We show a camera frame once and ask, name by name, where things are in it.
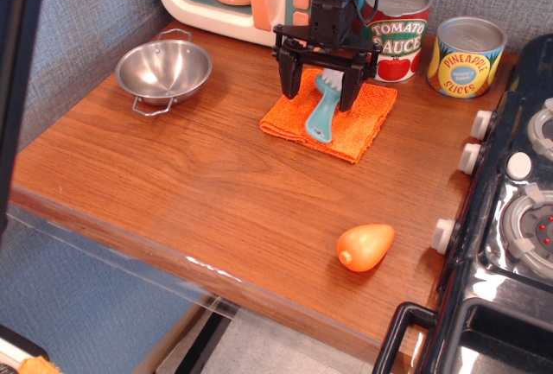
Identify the black toy stove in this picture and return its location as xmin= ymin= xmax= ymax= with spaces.
xmin=373 ymin=35 xmax=552 ymax=373

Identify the pineapple slices can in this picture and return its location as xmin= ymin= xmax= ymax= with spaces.
xmin=427 ymin=16 xmax=507 ymax=98

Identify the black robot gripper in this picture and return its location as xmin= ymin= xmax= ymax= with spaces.
xmin=273 ymin=0 xmax=381 ymax=111

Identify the orange plastic toy carrot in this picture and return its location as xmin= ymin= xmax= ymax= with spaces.
xmin=336 ymin=224 xmax=395 ymax=273

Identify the teal dish brush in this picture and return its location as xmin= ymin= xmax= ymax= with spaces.
xmin=305 ymin=68 xmax=343 ymax=144

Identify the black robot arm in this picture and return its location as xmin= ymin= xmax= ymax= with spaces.
xmin=273 ymin=0 xmax=382 ymax=111

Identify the steel bowl with handles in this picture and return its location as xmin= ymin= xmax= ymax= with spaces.
xmin=115 ymin=29 xmax=213 ymax=117

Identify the tomato sauce can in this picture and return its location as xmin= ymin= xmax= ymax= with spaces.
xmin=360 ymin=0 xmax=432 ymax=83

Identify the orange folded cloth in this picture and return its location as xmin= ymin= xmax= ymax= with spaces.
xmin=260 ymin=68 xmax=397 ymax=163

